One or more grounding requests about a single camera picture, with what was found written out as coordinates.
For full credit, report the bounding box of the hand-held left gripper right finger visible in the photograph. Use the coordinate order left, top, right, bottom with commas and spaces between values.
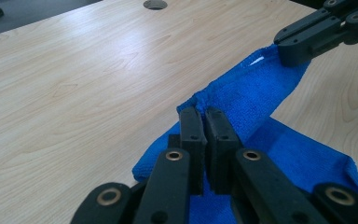
204, 106, 244, 196

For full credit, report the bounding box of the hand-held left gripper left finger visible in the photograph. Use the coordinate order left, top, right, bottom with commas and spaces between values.
167, 105, 208, 197

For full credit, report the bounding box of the blue towel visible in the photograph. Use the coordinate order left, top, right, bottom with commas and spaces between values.
131, 43, 358, 224

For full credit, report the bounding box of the round desk cable hole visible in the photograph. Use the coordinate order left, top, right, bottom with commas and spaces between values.
143, 0, 169, 11

